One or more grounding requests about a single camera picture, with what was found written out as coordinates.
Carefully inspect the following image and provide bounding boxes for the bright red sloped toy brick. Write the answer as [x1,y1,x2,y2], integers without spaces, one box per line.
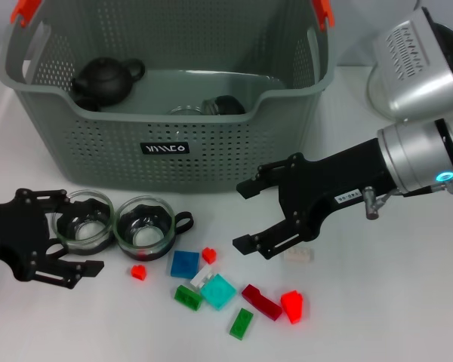
[280,289,304,325]

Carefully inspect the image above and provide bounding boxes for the blue square toy brick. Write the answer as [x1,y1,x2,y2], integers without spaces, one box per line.
[169,250,200,280]

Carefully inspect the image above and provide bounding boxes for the grey perforated plastic storage basket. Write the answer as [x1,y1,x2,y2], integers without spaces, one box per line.
[0,0,339,193]

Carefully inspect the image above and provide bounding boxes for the cyan square toy brick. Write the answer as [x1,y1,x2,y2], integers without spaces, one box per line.
[199,273,238,311]

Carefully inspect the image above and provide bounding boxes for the flat green two-stud brick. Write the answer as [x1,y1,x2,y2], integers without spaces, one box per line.
[229,307,255,339]

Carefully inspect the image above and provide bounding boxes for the clear two-stud toy brick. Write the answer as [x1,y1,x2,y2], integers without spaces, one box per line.
[284,247,314,262]

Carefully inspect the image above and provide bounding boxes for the thick green toy brick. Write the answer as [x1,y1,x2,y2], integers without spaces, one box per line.
[174,284,204,311]

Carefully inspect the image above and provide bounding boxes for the black clay teapot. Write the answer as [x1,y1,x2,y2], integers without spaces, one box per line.
[71,56,146,107]

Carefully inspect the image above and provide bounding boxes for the glass carafe with black handle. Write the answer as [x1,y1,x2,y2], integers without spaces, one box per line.
[365,22,453,120]

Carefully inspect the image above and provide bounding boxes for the white toy brick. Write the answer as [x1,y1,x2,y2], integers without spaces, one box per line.
[190,265,216,290]

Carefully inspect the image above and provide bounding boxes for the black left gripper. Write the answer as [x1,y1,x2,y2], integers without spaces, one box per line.
[0,188,106,290]

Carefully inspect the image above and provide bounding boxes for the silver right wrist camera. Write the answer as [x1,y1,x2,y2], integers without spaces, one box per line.
[373,7,453,124]

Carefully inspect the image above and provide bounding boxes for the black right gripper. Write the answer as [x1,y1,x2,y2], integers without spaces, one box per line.
[232,137,398,261]

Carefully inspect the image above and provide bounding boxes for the dark red long toy brick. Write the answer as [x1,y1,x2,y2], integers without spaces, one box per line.
[241,284,283,321]

